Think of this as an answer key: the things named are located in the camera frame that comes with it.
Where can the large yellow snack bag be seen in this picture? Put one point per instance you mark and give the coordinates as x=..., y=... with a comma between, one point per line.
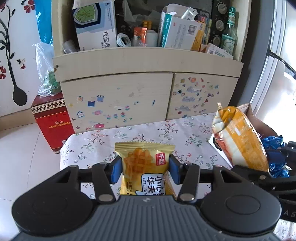
x=240, y=139

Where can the orange sachet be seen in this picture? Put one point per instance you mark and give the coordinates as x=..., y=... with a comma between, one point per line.
x=140, y=37

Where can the black appliance with knobs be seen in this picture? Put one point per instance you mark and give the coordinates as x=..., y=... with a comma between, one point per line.
x=219, y=23

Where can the green glass bottle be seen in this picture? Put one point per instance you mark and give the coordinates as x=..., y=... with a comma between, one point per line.
x=229, y=39

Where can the red patterned carton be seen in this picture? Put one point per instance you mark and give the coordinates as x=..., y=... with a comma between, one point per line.
x=54, y=129

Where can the colourful small boxes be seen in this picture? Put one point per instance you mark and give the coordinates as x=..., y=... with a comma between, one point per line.
x=204, y=18

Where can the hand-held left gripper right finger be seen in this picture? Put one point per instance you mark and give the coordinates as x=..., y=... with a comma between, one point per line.
x=174, y=169

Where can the floral tablecloth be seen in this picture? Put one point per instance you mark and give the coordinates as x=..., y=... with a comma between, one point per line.
x=185, y=134

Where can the white plastic bottle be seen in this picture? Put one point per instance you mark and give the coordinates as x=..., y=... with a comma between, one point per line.
x=152, y=38

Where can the clear plastic bag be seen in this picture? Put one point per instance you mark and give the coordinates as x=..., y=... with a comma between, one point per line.
x=46, y=69

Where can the cream cabinet with stickers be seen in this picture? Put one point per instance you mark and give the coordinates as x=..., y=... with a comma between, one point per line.
x=129, y=92

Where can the blue plastic sheet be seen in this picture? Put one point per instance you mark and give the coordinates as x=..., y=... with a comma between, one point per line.
x=44, y=23

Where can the white tube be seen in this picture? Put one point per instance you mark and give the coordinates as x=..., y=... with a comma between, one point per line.
x=189, y=13

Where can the small yellow waffle packet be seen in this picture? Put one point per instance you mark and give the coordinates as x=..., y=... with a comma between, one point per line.
x=138, y=166

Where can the small yellow box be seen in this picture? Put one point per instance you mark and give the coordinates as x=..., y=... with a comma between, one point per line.
x=147, y=25

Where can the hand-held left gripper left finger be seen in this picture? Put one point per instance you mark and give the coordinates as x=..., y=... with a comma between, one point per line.
x=116, y=169

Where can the clear plastic jar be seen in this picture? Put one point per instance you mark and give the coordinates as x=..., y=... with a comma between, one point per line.
x=70, y=46

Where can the cardboard box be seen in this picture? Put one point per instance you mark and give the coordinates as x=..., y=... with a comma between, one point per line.
x=261, y=125

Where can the white medicine box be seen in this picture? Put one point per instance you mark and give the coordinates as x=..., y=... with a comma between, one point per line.
x=178, y=32

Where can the large white blue box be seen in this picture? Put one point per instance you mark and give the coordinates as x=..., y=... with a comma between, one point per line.
x=97, y=25

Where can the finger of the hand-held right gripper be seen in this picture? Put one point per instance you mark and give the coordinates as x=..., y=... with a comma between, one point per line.
x=252, y=174
x=275, y=154

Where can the flat white box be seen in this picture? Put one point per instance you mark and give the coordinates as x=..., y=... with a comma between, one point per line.
x=215, y=49

